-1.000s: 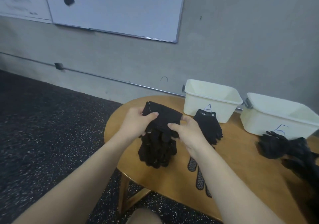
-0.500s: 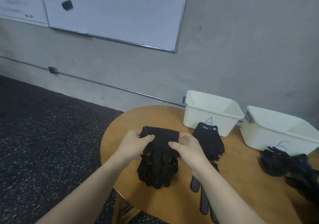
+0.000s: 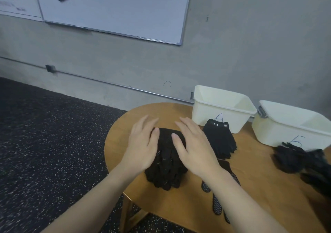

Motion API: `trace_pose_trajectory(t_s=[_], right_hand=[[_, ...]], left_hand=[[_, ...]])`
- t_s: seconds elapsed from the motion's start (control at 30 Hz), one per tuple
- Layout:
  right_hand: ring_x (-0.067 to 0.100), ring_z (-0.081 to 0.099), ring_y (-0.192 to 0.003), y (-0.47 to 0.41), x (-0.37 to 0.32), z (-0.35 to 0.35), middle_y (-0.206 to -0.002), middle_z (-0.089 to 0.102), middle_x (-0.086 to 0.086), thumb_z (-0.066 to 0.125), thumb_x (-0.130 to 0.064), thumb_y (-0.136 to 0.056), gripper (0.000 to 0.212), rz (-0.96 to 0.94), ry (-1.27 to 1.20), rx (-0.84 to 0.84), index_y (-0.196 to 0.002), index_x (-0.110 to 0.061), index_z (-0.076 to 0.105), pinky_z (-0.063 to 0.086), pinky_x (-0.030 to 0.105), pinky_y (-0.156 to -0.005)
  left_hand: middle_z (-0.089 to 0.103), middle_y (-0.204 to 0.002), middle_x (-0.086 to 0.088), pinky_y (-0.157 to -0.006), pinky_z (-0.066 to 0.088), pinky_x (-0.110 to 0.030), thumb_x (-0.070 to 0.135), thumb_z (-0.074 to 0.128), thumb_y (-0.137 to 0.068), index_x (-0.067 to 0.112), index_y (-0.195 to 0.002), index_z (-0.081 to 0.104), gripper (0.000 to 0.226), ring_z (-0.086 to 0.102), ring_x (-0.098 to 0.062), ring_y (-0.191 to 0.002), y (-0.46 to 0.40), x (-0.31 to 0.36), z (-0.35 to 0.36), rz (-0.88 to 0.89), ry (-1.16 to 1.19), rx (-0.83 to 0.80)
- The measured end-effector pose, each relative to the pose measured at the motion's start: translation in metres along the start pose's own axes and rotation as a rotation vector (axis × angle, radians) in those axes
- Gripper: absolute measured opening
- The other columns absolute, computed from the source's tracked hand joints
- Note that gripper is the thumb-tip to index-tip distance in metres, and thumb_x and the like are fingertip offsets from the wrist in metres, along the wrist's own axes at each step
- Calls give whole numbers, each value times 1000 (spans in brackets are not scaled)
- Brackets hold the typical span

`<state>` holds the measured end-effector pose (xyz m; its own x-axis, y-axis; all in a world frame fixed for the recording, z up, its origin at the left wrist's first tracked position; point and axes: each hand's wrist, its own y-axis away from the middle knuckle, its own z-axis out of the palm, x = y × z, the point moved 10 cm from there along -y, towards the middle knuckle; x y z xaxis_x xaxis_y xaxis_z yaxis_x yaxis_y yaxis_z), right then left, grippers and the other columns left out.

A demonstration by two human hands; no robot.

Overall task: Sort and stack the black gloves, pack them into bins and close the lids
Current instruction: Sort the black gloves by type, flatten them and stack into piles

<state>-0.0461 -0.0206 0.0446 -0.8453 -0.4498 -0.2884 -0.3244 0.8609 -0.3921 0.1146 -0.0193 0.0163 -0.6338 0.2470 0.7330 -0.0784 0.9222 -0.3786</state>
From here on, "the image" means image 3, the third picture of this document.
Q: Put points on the person's right hand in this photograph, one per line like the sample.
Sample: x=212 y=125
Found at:
x=199 y=155

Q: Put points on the person's left hand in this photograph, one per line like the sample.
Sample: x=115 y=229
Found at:
x=139 y=150

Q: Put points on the black fingerless glove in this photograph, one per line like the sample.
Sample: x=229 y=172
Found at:
x=222 y=137
x=220 y=145
x=227 y=151

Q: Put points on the pile of black gloves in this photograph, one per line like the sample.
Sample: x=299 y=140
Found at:
x=163 y=139
x=295 y=157

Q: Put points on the stack of black gloves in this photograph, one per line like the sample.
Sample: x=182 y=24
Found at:
x=165 y=134

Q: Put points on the white plastic bin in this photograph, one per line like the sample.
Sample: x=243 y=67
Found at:
x=269 y=132
x=204 y=114

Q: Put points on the person's left forearm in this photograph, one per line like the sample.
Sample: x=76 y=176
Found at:
x=88 y=204

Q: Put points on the person's right forearm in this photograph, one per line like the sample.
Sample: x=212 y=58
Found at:
x=243 y=204

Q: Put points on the wooden table leg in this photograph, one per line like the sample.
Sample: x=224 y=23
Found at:
x=126 y=214

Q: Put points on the grey wall pipe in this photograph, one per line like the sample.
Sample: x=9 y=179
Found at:
x=103 y=80

